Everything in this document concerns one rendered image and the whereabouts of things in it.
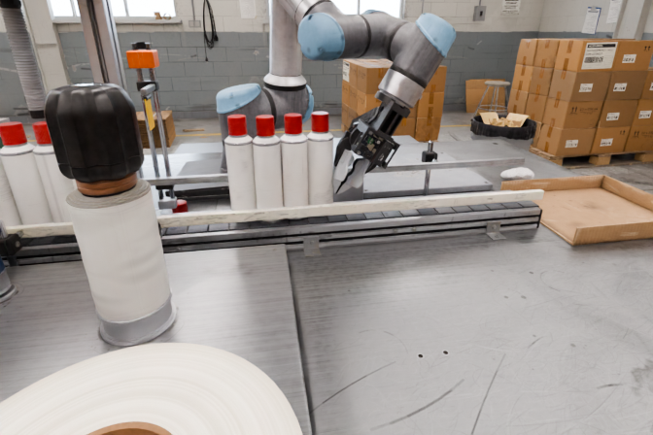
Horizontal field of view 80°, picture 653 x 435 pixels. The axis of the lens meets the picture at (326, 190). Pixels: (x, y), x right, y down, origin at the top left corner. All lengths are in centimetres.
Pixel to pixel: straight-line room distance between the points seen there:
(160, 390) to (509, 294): 57
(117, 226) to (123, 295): 9
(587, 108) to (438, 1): 311
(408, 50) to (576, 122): 355
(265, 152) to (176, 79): 553
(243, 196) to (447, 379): 46
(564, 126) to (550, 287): 343
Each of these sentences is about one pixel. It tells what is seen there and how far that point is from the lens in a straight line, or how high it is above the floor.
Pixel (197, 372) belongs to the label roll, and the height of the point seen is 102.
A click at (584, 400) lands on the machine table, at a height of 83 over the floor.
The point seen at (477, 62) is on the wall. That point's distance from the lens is 690.
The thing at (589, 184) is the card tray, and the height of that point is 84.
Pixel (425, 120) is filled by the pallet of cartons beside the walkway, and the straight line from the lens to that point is 420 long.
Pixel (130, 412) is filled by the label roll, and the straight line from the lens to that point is 28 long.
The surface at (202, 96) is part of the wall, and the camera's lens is 619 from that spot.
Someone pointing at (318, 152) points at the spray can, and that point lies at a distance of 74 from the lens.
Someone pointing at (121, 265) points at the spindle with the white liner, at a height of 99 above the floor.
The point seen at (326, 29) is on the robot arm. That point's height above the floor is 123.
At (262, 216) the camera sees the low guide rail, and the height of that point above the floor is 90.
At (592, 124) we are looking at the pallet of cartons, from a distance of 434.
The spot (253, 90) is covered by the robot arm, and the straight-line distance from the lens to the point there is 103.
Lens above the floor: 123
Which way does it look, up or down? 22 degrees down
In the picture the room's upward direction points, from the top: straight up
